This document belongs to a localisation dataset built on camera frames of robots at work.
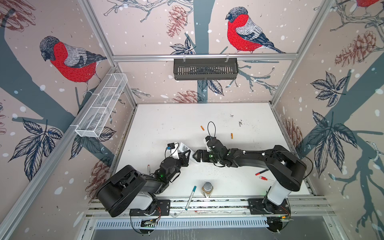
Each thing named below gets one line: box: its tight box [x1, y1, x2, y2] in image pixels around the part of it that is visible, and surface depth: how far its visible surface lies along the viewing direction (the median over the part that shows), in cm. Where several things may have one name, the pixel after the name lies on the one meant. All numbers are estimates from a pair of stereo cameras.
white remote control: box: [178, 142, 193, 157], surface depth 84 cm
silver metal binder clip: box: [202, 181, 214, 198], surface depth 72 cm
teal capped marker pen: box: [185, 185, 197, 211], surface depth 79 cm
